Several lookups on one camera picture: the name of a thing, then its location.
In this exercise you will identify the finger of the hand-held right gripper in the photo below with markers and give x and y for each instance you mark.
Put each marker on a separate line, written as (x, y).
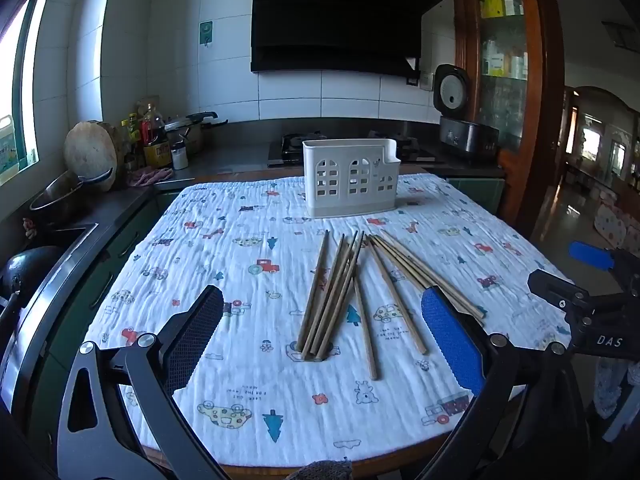
(592, 256)
(557, 290)

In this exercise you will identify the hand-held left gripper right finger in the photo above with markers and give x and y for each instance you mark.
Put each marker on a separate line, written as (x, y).
(450, 335)

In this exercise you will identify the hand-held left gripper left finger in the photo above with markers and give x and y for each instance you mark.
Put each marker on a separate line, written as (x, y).
(200, 332)

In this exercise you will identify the set of wooden chopsticks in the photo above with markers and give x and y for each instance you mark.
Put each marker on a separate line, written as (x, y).
(325, 310)

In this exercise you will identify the white plastic utensil holder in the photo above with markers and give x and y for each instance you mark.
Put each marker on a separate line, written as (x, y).
(350, 185)

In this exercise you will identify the person's left hand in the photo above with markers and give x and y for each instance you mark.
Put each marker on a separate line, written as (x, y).
(325, 471)

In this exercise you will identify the dotted floor mat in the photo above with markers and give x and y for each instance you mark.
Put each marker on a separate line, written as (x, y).
(610, 225)

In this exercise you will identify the white printed cloth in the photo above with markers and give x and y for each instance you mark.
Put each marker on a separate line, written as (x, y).
(240, 280)

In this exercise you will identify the green base cabinet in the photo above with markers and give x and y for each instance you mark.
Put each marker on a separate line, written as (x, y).
(120, 247)
(475, 195)

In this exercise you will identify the pink rag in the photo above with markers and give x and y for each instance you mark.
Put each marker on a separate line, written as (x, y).
(150, 176)

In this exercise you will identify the dark rice cooker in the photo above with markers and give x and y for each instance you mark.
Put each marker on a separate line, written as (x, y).
(467, 137)

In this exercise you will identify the small white jar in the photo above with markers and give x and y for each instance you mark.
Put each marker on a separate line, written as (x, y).
(179, 157)

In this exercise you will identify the wooden glass-door cabinet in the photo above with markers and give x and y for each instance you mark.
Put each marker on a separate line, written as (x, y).
(537, 85)

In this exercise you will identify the kitchen sink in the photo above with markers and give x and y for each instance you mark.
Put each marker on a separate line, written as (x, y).
(35, 260)

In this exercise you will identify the large dark oil bottle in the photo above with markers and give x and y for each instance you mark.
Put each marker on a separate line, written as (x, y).
(156, 147)

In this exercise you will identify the metal pan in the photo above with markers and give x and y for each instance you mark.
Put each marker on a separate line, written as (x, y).
(55, 197)

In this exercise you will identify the black gas stove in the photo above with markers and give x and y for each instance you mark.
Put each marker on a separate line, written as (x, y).
(287, 152)

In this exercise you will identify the steel pressure cooker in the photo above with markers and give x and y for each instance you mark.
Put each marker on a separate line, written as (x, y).
(187, 132)

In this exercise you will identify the round wooden cutting board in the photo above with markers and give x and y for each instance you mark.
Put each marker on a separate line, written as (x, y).
(90, 152)

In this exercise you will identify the yellow-green bottle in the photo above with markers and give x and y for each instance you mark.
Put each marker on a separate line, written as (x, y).
(131, 132)

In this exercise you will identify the ceiling vent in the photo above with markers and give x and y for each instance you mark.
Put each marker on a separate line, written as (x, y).
(621, 35)

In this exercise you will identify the yellow box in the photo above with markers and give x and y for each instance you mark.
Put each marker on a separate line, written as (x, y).
(491, 5)

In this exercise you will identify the window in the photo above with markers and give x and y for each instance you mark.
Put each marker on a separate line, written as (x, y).
(20, 70)

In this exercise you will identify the black range hood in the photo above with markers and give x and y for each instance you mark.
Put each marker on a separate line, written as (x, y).
(335, 15)

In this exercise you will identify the white wall socket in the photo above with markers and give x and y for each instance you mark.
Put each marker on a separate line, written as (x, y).
(426, 80)

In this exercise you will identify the black wall switch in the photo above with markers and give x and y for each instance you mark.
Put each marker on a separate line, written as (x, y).
(412, 81)

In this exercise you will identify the green wall hook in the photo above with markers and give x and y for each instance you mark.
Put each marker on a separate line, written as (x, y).
(205, 32)

